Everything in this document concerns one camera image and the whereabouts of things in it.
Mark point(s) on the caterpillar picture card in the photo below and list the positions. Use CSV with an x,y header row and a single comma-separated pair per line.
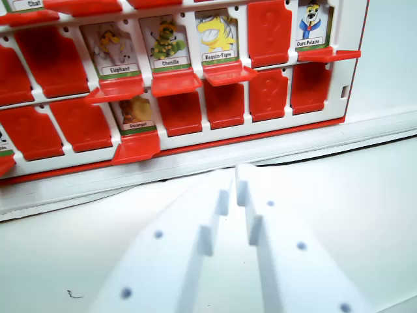
x,y
166,42

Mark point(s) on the red and white game board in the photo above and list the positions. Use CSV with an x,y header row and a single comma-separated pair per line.
x,y
58,62

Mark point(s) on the tiger shark picture card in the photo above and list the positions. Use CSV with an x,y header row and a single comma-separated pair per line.
x,y
216,36

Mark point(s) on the elephant picture card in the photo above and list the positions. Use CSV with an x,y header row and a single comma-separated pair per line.
x,y
110,49

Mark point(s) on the red card flap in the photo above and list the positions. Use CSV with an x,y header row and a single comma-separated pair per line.
x,y
309,88

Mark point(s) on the snail picture card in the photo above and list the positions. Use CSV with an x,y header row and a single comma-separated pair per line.
x,y
137,112

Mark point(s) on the polar bear picture card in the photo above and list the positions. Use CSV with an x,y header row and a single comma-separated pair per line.
x,y
314,23

